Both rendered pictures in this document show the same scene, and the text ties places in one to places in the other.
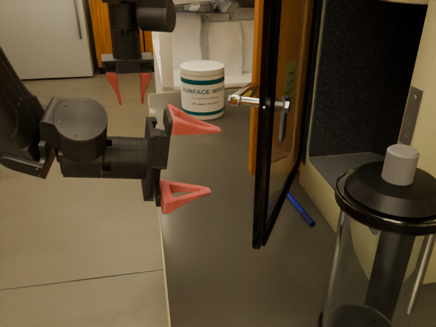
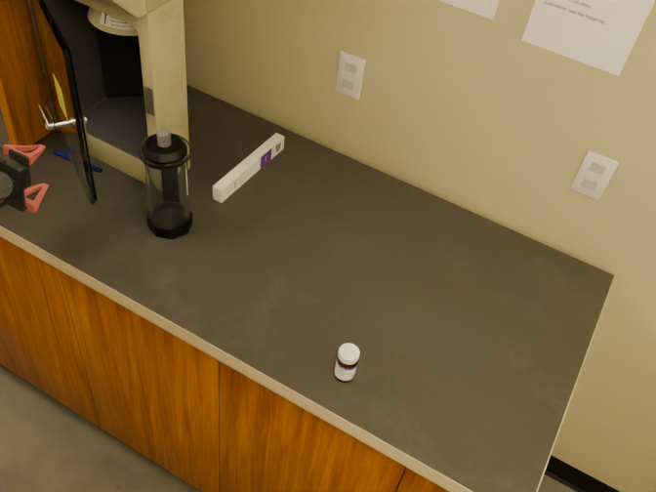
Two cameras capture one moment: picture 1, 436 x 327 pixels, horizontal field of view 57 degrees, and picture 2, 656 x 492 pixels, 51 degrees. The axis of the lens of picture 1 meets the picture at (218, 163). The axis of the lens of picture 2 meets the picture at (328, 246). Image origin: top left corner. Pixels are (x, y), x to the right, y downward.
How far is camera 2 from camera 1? 1.11 m
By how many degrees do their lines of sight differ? 48
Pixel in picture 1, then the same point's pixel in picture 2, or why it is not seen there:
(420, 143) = (158, 111)
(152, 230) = not seen: outside the picture
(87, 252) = not seen: outside the picture
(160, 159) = (27, 183)
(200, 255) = (51, 227)
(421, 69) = (146, 78)
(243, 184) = not seen: hidden behind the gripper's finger
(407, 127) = (149, 105)
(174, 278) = (51, 248)
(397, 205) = (172, 156)
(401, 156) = (165, 136)
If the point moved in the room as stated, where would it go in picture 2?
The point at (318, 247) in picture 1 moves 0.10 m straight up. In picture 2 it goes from (115, 184) to (110, 151)
